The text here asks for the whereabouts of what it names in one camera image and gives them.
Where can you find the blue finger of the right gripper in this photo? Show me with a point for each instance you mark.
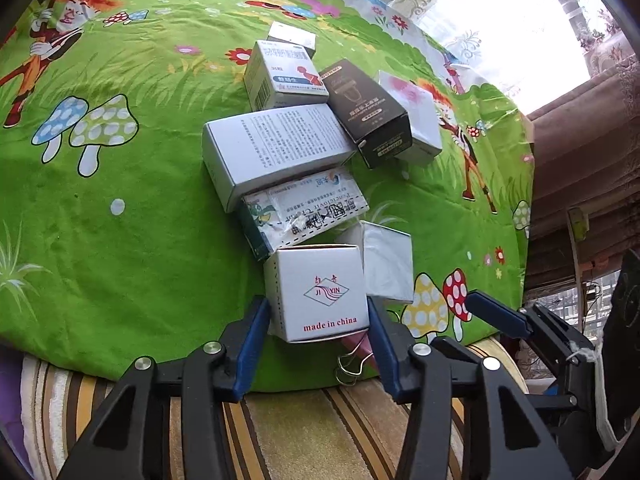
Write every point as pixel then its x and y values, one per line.
pixel 493 312

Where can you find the pink binder clip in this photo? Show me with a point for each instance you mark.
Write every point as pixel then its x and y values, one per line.
pixel 357 359

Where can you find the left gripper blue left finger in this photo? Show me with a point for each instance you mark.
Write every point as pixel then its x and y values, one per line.
pixel 220 372

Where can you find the white lace curtain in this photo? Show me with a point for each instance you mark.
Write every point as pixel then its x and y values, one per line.
pixel 532 50

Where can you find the white box pink stain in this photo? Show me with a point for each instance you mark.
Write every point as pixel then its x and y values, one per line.
pixel 424 123

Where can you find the white medicine box red figure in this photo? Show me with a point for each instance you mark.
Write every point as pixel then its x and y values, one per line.
pixel 281 75

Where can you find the white made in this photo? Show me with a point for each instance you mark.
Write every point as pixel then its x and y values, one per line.
pixel 316 293

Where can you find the white text-covered box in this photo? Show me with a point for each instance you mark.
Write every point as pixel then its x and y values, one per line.
pixel 248 152

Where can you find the brown curtain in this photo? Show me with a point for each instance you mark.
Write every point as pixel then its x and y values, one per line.
pixel 585 210

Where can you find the small white cube box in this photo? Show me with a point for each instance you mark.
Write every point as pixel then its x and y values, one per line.
pixel 386 256

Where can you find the white ointment box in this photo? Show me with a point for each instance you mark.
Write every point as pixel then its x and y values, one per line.
pixel 290 213

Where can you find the striped towel cushion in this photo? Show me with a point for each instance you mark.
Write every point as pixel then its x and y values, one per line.
pixel 352 432

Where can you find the black product box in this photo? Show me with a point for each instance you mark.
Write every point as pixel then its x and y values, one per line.
pixel 377 124

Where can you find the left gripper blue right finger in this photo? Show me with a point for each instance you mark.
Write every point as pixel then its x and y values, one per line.
pixel 420 376

